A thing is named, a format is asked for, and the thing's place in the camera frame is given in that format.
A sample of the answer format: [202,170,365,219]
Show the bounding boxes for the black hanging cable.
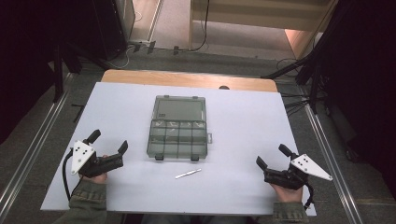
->
[189,0,211,53]

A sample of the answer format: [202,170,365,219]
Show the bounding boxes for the black metal stand frame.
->
[261,0,347,115]

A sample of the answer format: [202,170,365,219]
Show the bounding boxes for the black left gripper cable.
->
[62,148,84,202]

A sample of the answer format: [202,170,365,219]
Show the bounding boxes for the white board table cover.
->
[40,81,318,217]

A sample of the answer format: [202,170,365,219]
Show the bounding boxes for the small white stick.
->
[174,168,203,180]

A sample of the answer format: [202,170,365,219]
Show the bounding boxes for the black metal stand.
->
[50,41,83,105]

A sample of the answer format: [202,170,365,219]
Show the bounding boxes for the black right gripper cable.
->
[303,182,315,210]

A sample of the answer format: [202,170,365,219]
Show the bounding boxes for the clear grey plastic compartment box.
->
[146,94,214,162]

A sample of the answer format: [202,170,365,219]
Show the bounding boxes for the light wooden furniture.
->
[187,0,340,60]

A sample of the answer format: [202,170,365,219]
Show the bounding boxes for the person's right hand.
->
[269,182,304,203]

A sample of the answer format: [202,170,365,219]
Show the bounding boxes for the person's left hand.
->
[78,154,109,185]

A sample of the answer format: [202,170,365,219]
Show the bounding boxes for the black floor cables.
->
[276,57,312,118]

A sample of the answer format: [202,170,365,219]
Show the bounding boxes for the white floor cable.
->
[106,46,131,70]

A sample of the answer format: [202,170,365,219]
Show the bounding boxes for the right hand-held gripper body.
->
[263,152,333,191]

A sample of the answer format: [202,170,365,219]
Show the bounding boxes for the metal floor rail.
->
[303,102,364,224]
[0,73,75,216]

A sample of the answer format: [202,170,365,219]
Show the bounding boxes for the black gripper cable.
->
[62,148,84,202]
[303,182,315,210]

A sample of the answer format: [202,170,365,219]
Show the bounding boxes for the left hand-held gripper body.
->
[70,139,124,179]

